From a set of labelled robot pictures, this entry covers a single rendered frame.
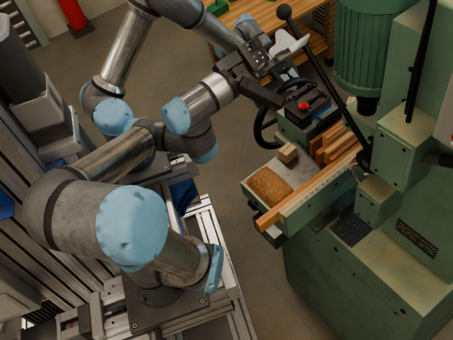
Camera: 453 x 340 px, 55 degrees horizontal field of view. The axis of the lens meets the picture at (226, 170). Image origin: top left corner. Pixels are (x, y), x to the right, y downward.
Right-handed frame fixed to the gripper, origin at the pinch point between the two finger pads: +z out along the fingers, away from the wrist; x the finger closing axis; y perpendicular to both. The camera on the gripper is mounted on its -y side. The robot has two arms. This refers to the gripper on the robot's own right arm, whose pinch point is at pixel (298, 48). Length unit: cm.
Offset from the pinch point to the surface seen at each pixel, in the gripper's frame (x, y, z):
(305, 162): 27.2, -27.0, -2.6
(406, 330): 16, -80, -10
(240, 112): 167, -2, 40
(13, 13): 260, 160, -34
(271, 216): 17.8, -31.5, -23.1
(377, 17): -20.0, -4.8, 6.1
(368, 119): 7.3, -24.6, 10.1
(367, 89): -6.1, -16.4, 5.3
